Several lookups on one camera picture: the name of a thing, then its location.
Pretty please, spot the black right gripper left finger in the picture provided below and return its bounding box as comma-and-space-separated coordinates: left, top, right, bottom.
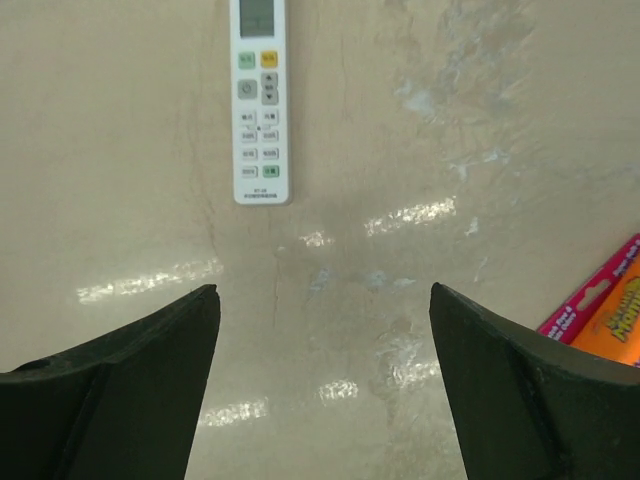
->
1, 284, 220, 479

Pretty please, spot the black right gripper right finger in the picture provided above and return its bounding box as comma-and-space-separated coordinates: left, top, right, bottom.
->
430, 283, 639, 480

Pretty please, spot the white air conditioner remote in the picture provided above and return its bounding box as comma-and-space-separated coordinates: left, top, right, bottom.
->
229, 0, 292, 206

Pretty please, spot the pink orange snack box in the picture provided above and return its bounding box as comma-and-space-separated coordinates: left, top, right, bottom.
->
537, 234, 639, 368

